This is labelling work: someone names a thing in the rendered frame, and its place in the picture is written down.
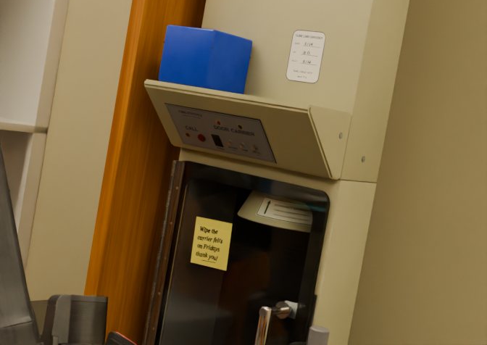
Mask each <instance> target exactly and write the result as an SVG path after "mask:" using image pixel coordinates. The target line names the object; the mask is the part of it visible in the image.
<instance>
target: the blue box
mask: <svg viewBox="0 0 487 345"><path fill-rule="evenodd" d="M163 43H164V48H163V52H162V61H161V65H160V70H159V78H158V80H159V81H162V82H166V83H175V84H181V85H185V86H194V87H199V88H208V89H212V90H218V91H227V92H231V93H240V94H244V89H245V85H246V76H247V72H248V68H249V60H250V58H251V57H250V55H251V48H252V40H249V39H247V38H242V37H239V36H235V35H232V34H229V33H224V32H222V31H218V30H213V29H206V28H192V27H185V26H178V25H168V26H167V30H166V35H165V42H163Z"/></svg>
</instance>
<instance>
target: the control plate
mask: <svg viewBox="0 0 487 345"><path fill-rule="evenodd" d="M165 106H166V108H167V111H168V112H169V114H170V116H171V119H172V121H173V123H174V125H175V128H176V130H177V132H178V134H179V136H180V139H181V141H182V142H183V144H186V145H189V146H196V147H200V148H203V149H210V150H214V151H220V152H224V153H228V154H234V155H238V156H242V157H248V158H252V159H258V160H262V161H266V162H272V163H276V164H277V162H276V161H275V158H274V155H273V152H272V149H271V147H270V144H269V142H268V140H267V136H266V134H265V131H264V128H263V127H262V123H261V121H260V120H258V119H253V118H249V117H241V116H237V115H229V114H225V113H220V112H212V111H208V110H203V109H196V108H191V107H183V106H179V105H174V104H167V103H165ZM216 120H219V121H220V122H221V123H222V125H218V124H217V123H216ZM238 124H240V125H242V126H243V130H241V129H239V128H238V126H237V125H238ZM185 132H187V133H189V134H190V135H191V137H187V136H186V135H185ZM198 134H202V135H203V136H204V137H205V138H206V140H205V141H204V142H203V141H200V140H199V139H198ZM211 134H214V135H218V136H219V137H220V140H221V141H222V144H223V146H224V147H221V146H215V143H214V141H213V138H212V136H211ZM229 140H231V141H232V142H233V144H232V145H228V141H229ZM240 143H244V144H245V147H242V148H241V147H240ZM253 145H255V146H257V148H258V149H257V150H256V149H255V150H253V149H252V148H253Z"/></svg>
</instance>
